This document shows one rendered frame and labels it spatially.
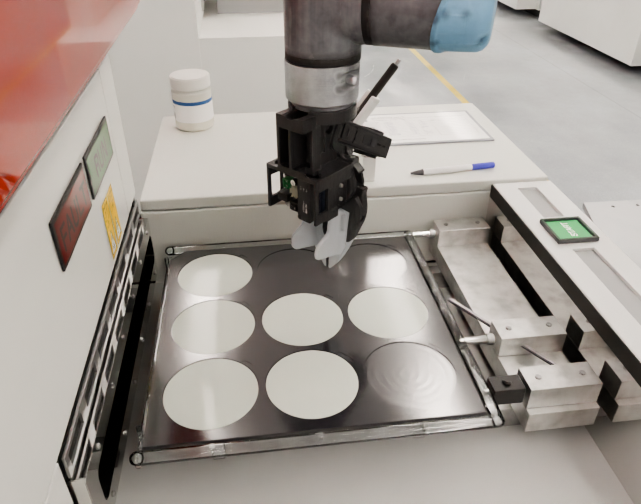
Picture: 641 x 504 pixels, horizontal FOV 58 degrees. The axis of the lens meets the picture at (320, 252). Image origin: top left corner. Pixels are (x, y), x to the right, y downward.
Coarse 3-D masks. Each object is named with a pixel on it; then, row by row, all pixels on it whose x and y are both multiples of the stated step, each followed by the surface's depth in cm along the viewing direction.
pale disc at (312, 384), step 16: (304, 352) 67; (320, 352) 67; (272, 368) 65; (288, 368) 65; (304, 368) 65; (320, 368) 65; (336, 368) 65; (352, 368) 65; (272, 384) 63; (288, 384) 63; (304, 384) 63; (320, 384) 63; (336, 384) 63; (352, 384) 63; (272, 400) 61; (288, 400) 61; (304, 400) 61; (320, 400) 61; (336, 400) 61; (352, 400) 61; (304, 416) 59; (320, 416) 59
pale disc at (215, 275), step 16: (208, 256) 83; (224, 256) 83; (192, 272) 80; (208, 272) 80; (224, 272) 80; (240, 272) 80; (192, 288) 77; (208, 288) 77; (224, 288) 77; (240, 288) 77
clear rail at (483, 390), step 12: (408, 240) 87; (420, 252) 84; (420, 264) 81; (432, 276) 79; (432, 288) 77; (444, 300) 74; (444, 312) 73; (456, 324) 71; (456, 336) 69; (468, 348) 67; (468, 360) 65; (468, 372) 65; (480, 372) 64; (480, 384) 62; (480, 396) 62; (492, 396) 61; (492, 408) 60
